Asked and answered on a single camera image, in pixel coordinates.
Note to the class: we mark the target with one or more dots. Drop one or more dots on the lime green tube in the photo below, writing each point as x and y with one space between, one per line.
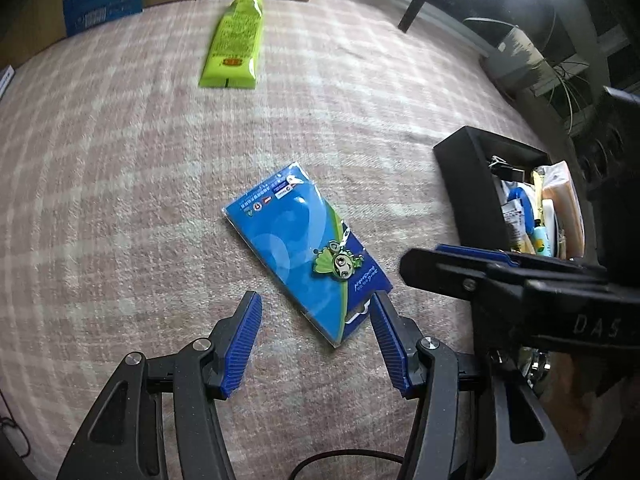
235 40

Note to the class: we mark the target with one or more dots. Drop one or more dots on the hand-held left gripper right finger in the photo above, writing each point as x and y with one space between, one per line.
387 347

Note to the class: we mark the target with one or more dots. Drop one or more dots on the white bucket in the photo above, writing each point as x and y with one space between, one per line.
517 50

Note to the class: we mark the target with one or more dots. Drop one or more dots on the white flat box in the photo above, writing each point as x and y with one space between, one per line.
5 82

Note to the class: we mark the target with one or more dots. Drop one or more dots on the blue plastic packet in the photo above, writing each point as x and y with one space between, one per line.
102 7

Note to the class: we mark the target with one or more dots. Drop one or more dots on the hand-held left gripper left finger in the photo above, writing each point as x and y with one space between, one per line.
242 345

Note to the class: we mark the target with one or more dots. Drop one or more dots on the black furniture leg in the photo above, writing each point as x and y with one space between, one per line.
412 10

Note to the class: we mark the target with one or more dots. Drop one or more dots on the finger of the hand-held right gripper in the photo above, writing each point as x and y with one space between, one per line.
500 256
440 272

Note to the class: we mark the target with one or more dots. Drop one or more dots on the black storage box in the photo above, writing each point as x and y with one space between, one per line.
470 185

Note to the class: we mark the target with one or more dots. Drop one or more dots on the black binder clip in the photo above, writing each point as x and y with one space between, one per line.
507 169

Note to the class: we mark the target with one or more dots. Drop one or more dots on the blue cartoon card package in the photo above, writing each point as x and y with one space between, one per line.
295 240

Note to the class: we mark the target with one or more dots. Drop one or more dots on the beige packet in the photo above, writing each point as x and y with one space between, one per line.
562 200

